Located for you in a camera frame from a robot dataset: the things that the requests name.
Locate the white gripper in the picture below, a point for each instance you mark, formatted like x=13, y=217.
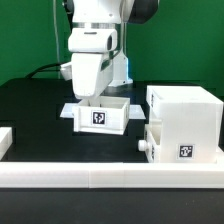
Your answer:
x=91, y=74

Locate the white drawer tray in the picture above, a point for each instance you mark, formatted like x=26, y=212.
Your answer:
x=149, y=146
x=110, y=117

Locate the white drawer cabinet box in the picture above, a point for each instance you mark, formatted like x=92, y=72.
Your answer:
x=186, y=122

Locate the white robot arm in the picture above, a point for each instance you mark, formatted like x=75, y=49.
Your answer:
x=111, y=14

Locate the marker tag sheet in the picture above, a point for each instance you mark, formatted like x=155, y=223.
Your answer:
x=135, y=111

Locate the white U-shaped obstacle fence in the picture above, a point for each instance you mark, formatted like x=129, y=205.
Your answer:
x=104, y=175

